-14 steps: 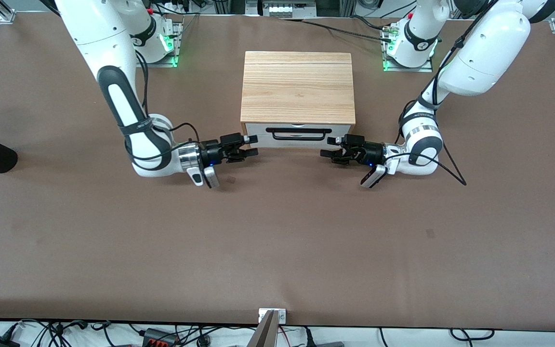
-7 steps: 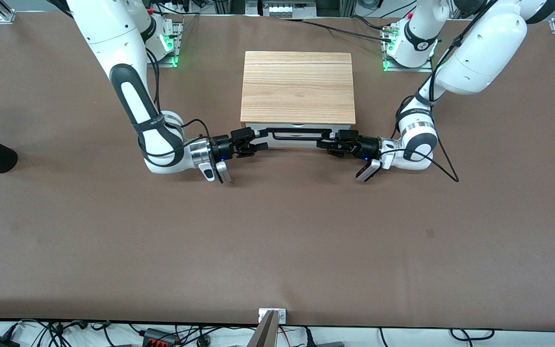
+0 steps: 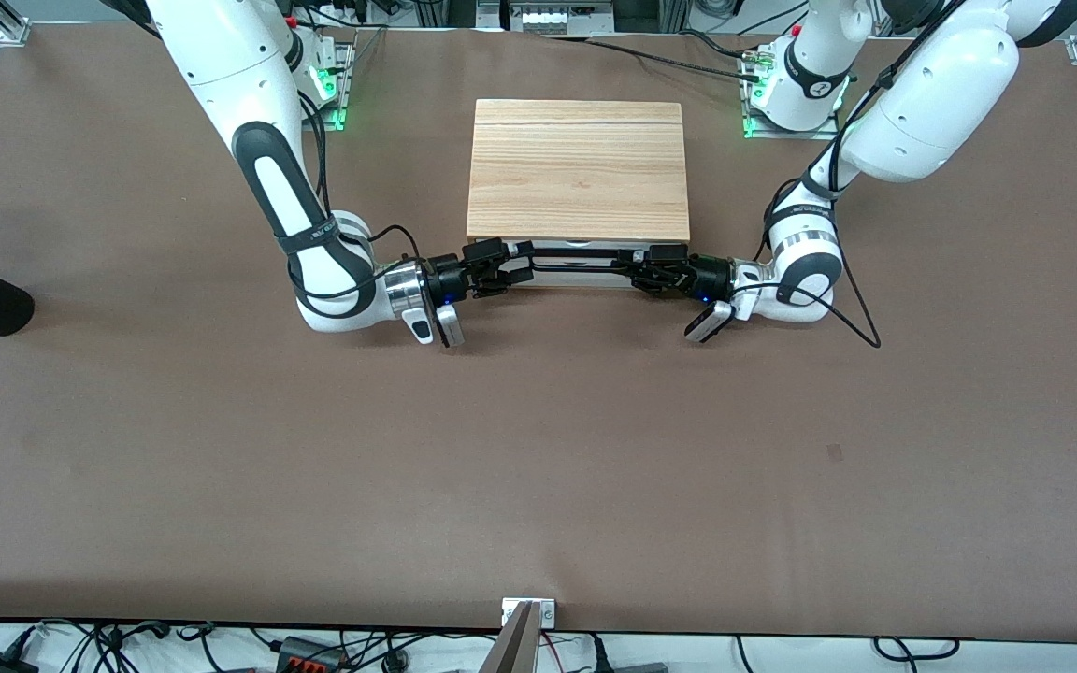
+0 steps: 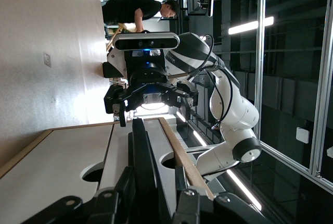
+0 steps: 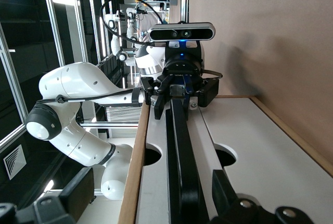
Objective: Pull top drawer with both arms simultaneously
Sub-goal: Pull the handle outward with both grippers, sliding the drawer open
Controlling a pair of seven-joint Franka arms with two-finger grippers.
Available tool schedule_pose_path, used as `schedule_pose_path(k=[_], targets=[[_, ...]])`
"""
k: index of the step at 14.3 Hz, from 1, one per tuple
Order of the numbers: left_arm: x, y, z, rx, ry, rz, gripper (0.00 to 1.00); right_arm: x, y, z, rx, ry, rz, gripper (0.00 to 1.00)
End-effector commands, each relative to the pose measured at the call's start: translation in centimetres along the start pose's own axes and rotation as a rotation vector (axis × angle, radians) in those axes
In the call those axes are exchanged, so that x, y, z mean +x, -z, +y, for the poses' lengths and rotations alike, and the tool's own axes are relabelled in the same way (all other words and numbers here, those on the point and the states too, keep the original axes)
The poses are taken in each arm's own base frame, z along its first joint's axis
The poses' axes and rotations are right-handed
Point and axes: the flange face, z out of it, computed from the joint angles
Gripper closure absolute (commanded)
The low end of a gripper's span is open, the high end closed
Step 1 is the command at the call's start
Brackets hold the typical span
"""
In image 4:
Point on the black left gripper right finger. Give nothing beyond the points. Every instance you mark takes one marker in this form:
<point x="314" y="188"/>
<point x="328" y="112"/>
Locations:
<point x="181" y="179"/>

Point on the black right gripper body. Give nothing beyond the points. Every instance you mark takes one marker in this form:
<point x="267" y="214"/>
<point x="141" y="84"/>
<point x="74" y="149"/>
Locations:
<point x="148" y="78"/>

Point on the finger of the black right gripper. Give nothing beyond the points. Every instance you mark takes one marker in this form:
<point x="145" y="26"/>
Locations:
<point x="115" y="99"/>
<point x="188" y="93"/>

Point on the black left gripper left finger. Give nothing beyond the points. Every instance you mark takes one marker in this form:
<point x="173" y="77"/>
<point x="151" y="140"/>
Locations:
<point x="126" y="185"/>

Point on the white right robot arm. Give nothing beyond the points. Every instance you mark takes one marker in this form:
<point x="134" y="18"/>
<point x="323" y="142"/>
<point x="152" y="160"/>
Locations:
<point x="234" y="109"/>

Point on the long ceiling light strip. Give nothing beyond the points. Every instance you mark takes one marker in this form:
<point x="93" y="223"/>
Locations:
<point x="199" y="138"/>
<point x="249" y="25"/>
<point x="244" y="190"/>
<point x="180" y="116"/>

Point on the light wooden stand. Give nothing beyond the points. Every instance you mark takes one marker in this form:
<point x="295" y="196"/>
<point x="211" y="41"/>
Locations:
<point x="114" y="39"/>

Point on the person in black shirt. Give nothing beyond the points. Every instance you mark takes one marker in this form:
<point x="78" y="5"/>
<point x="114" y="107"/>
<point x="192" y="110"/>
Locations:
<point x="130" y="9"/>

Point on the small clear tape piece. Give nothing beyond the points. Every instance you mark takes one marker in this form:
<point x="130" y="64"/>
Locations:
<point x="47" y="60"/>

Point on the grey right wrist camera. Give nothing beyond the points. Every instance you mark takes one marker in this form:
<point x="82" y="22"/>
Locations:
<point x="147" y="42"/>

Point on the aluminium cell frame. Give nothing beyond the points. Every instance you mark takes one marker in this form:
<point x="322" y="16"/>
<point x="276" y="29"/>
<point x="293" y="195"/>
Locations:
<point x="260" y="52"/>

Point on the black mounted camera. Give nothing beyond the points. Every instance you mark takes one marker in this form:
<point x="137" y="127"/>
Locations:
<point x="204" y="4"/>

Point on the small white wall box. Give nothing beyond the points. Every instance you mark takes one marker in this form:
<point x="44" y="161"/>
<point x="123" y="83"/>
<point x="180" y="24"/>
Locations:
<point x="302" y="135"/>

